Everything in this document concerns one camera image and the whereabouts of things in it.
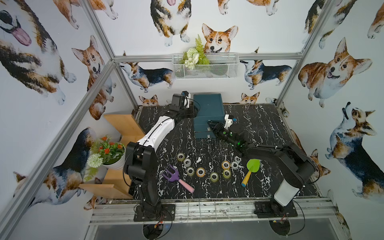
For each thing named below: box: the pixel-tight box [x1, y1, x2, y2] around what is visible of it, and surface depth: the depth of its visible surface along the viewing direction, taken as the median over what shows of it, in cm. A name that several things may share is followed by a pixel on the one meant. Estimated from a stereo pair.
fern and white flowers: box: [179, 34, 210, 70], surface depth 82 cm
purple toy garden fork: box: [161, 164, 195, 194], surface depth 87 cm
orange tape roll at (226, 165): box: [221, 160, 231, 170], surface depth 92 cm
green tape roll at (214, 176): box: [210, 172, 219, 182], surface depth 86 cm
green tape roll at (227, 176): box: [222, 169, 232, 179], surface depth 87 cm
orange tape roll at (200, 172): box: [196, 167, 206, 178], surface depth 89 cm
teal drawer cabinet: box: [193, 93, 225, 139], surface depth 92 cm
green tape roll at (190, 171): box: [187, 167, 195, 176], surface depth 89 cm
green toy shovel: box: [241, 159, 261, 187], surface depth 90 cm
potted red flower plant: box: [84, 135, 126, 182], surface depth 73 cm
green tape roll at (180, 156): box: [177, 152, 186, 162], surface depth 94 cm
